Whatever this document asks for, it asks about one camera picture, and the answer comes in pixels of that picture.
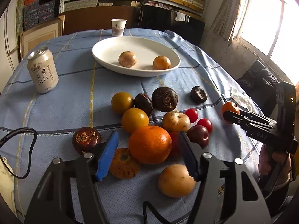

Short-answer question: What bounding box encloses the small orange tangerine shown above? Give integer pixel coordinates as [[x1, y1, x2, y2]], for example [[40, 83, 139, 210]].
[[221, 102, 240, 118]]

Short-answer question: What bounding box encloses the small striped orange fruit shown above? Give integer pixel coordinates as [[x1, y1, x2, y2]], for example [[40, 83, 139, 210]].
[[109, 148, 141, 179]]

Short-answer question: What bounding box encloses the dark red plum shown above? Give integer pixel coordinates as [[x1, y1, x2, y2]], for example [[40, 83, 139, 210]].
[[187, 125, 209, 149], [169, 132, 181, 159]]

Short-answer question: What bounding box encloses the red cherry tomato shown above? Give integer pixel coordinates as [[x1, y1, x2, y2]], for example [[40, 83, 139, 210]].
[[184, 108, 198, 123], [197, 118, 213, 133]]

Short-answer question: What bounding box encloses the pale tan apple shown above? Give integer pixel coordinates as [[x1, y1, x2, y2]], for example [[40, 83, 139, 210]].
[[162, 111, 191, 132]]

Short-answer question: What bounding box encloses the red cherry tomato back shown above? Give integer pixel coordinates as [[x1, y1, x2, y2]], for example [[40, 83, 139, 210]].
[[184, 108, 198, 123]]

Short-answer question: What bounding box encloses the large orange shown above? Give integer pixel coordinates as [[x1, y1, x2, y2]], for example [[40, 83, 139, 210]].
[[128, 125, 172, 165]]

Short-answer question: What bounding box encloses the yellow fruit front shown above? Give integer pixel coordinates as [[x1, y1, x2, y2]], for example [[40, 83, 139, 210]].
[[121, 108, 149, 133]]

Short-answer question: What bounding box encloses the yellow fruit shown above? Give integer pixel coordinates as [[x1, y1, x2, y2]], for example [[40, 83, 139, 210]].
[[121, 108, 149, 133], [112, 92, 134, 115]]

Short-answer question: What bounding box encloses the yellow fruit back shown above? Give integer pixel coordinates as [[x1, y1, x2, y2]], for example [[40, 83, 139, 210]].
[[112, 92, 134, 115]]

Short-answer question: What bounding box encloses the tan fruit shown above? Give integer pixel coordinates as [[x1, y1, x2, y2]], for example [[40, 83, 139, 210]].
[[153, 56, 171, 70]]

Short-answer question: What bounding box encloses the person's right hand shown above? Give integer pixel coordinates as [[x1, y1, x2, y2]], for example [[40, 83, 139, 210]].
[[258, 144, 292, 187]]

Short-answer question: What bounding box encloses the crumpled paper wrapper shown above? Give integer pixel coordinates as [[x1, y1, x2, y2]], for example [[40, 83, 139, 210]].
[[230, 88, 253, 112]]

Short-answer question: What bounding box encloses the black leather chair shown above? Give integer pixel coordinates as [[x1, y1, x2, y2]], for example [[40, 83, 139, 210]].
[[237, 60, 279, 117]]

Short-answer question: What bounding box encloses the blue checked tablecloth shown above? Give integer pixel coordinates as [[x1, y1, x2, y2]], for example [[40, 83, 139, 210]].
[[1, 29, 261, 220]]

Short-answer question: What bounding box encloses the black monitor screen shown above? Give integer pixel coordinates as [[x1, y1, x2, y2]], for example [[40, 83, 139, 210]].
[[138, 5, 205, 46]]

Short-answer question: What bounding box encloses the white power strip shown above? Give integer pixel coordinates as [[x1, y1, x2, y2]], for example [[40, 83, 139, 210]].
[[0, 161, 17, 216]]

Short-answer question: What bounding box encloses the white oval plate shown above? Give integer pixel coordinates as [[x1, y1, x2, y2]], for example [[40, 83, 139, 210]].
[[92, 36, 180, 77]]

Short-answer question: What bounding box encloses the white drink can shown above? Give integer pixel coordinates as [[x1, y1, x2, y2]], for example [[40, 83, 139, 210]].
[[27, 46, 59, 94]]

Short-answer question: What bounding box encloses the white paper cup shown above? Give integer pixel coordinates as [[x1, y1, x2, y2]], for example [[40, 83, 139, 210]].
[[111, 19, 127, 36]]

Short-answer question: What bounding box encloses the framed picture leaning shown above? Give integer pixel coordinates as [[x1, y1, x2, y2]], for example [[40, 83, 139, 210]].
[[20, 15, 65, 60]]

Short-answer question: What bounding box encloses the black power cable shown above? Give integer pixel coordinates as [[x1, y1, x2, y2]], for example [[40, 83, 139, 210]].
[[0, 127, 38, 180]]

